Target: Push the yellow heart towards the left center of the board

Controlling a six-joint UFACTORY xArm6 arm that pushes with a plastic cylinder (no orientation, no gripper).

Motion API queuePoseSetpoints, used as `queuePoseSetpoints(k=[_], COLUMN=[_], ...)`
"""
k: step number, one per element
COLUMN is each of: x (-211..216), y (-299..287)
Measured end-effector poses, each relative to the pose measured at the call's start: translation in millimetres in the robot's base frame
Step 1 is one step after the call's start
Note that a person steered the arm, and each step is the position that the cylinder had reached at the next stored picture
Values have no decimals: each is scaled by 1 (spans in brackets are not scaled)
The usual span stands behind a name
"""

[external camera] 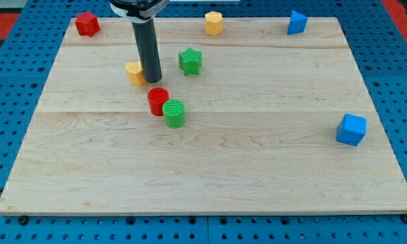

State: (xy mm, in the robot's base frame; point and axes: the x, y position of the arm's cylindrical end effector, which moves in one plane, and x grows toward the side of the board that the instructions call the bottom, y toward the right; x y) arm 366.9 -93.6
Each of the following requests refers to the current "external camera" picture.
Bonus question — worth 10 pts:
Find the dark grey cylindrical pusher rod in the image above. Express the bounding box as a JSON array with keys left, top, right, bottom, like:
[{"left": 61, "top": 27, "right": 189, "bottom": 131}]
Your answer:
[{"left": 132, "top": 18, "right": 163, "bottom": 83}]

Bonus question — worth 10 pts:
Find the yellow heart block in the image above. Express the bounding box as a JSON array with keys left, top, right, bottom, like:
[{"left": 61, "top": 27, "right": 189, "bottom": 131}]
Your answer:
[{"left": 125, "top": 62, "right": 146, "bottom": 87}]

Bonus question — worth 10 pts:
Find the light wooden board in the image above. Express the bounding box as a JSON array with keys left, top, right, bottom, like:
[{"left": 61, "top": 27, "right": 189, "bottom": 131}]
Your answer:
[{"left": 0, "top": 17, "right": 407, "bottom": 216}]

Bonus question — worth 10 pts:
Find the green star block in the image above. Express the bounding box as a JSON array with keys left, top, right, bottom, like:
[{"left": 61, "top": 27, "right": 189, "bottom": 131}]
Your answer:
[{"left": 178, "top": 47, "right": 202, "bottom": 76}]

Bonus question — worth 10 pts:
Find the red star block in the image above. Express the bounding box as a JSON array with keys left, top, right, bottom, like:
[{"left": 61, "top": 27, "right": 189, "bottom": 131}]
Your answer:
[{"left": 75, "top": 12, "right": 100, "bottom": 37}]

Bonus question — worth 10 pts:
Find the red cylinder block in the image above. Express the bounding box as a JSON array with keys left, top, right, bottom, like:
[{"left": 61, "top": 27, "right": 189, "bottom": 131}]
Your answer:
[{"left": 147, "top": 87, "right": 169, "bottom": 116}]

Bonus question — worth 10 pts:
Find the yellow hexagon block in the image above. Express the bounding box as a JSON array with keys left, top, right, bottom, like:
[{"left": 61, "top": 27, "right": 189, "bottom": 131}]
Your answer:
[{"left": 205, "top": 11, "right": 223, "bottom": 36}]

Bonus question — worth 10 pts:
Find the green cylinder block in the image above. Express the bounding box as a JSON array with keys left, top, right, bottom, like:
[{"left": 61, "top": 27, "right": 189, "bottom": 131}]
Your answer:
[{"left": 163, "top": 99, "right": 186, "bottom": 129}]

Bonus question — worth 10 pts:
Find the blue triangle block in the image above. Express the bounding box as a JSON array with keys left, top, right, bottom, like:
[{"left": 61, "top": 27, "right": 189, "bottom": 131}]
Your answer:
[{"left": 286, "top": 10, "right": 308, "bottom": 35}]

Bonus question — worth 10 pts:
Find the blue cube block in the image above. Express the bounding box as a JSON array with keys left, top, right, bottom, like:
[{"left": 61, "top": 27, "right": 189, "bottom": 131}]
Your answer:
[{"left": 336, "top": 114, "right": 367, "bottom": 146}]

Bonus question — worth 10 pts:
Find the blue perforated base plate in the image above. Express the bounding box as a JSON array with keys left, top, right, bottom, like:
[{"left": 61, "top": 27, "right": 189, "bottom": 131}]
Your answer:
[{"left": 0, "top": 0, "right": 407, "bottom": 243}]

